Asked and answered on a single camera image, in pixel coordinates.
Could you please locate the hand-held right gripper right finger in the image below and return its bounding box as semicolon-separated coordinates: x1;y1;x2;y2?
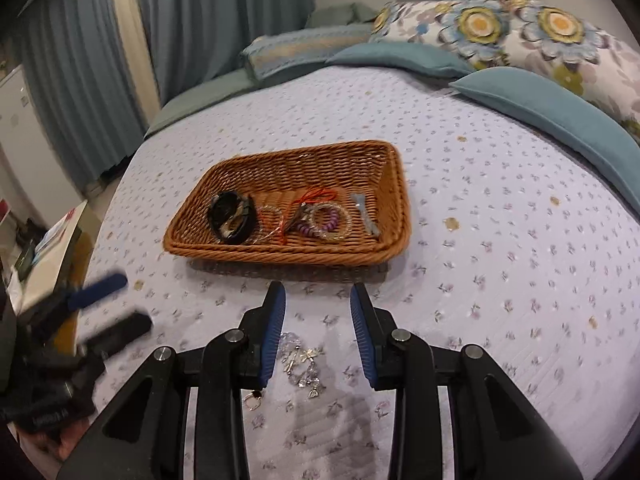
350;282;583;480

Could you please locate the floral pillow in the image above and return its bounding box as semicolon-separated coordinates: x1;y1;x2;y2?
500;0;640;138
370;0;516;72

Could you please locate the blue pillow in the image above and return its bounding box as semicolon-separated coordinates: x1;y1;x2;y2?
448;67;640;201
325;42;476;79

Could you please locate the teal embroidered folded blanket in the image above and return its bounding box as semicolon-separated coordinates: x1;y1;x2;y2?
239;24;375;82

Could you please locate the black wrist watch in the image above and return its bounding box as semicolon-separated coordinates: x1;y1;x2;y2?
207;192;257;246

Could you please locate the clear bead bracelet gold charm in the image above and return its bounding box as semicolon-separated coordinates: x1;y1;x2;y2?
250;204;290;247

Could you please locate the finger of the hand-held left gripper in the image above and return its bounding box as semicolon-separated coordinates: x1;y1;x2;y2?
30;272;128;333
75;312;153;361

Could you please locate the lavender floral bedspread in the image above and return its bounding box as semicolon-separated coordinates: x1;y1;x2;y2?
85;67;640;480

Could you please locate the cream spiral hair tie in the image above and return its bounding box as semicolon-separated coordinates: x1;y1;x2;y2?
220;204;252;237

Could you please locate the green folded cloth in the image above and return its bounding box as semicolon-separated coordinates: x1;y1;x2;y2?
305;2;377;28

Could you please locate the brown wicker basket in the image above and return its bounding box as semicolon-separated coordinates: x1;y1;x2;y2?
164;140;413;267

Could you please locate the white cabinet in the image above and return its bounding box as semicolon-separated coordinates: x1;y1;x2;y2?
0;65;68;231

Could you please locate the red cord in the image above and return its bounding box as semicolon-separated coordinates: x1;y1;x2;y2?
279;186;342;247

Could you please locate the blue curtain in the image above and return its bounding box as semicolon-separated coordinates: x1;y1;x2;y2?
130;0;316;106
15;0;146;196

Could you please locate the white bedside table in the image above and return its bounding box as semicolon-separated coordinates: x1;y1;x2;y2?
0;200;101;321

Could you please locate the cream curtain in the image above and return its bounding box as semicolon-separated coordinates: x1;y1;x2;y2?
109;0;163;107

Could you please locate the pearl bracelet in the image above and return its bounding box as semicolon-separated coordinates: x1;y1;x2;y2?
306;202;353;241

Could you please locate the clear crystal bracelet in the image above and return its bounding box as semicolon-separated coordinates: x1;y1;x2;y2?
277;331;326;401

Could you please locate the purple spiral hair tie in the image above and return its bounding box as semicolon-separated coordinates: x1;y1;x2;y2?
296;205;341;239

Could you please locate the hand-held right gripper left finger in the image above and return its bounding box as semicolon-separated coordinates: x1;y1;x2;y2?
55;281;287;480

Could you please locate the silver hair clip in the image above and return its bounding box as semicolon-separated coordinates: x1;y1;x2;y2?
357;205;382;237

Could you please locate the green bed sheet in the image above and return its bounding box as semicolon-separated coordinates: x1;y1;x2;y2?
144;67;256;138

